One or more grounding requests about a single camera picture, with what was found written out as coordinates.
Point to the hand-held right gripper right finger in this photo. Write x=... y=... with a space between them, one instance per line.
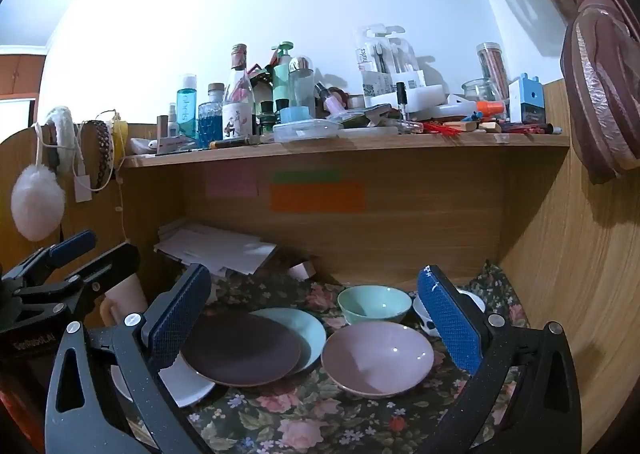
x=450 y=319

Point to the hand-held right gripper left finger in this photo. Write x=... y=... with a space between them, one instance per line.
x=182 y=314

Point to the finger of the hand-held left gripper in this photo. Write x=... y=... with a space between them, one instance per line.
x=115 y=264
x=72 y=245

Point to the white black-spotted bowl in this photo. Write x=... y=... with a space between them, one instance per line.
x=424 y=325

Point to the dark brown plate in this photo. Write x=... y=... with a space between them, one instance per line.
x=240 y=349

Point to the white plate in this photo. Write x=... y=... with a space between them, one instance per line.
x=190 y=386

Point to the teal bowl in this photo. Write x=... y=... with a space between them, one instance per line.
x=370 y=304

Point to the pink plate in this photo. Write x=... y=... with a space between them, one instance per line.
x=375 y=359

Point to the light teal plate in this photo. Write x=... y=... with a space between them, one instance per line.
x=307 y=334

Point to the person's left forearm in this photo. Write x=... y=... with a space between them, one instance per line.
x=15 y=399

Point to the pale pink cup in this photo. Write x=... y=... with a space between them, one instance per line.
x=127 y=296

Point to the white fluffy earmuffs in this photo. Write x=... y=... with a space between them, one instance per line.
x=37 y=201

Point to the stack of white papers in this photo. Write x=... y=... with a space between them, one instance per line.
x=215 y=246

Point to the patterned headband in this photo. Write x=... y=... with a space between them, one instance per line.
x=103 y=143

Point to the yellow headband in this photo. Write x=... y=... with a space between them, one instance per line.
x=120 y=138

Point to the small white box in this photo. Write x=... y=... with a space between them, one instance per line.
x=301 y=271

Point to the pink sticky note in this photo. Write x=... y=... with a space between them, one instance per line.
x=232 y=183

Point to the small spray bottle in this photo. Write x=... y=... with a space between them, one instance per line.
x=173 y=126

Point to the dark floral tablecloth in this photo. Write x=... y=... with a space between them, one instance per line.
x=300 y=414

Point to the black makeup pencil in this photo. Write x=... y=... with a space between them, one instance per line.
x=232 y=142

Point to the blue liquid glass jar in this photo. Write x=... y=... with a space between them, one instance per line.
x=210 y=123

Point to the clear bottle teal liquid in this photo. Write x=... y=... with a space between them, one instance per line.
x=186 y=108

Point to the orange sticky note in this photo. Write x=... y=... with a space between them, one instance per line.
x=317 y=197

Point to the brown wooden cabinet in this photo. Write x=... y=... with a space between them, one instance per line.
x=20 y=73

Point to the green sticky note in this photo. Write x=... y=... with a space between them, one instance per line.
x=307 y=176

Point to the glass bottle red cap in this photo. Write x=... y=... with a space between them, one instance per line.
x=237 y=108

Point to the dark glass bottle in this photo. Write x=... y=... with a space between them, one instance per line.
x=267 y=118

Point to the clear plastic container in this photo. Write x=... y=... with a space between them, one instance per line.
x=305 y=130

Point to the white organizer tray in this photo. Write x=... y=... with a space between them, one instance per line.
x=420 y=94

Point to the blue pencil sharpener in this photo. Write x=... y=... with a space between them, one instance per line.
x=529 y=101

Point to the green pump bottle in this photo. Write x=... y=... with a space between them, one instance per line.
x=281 y=78

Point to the clear pencil tube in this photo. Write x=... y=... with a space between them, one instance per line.
x=492 y=68

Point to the clear bottle silver cap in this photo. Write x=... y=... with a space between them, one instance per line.
x=301 y=88

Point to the cotton swab package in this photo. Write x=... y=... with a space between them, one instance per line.
x=372 y=68

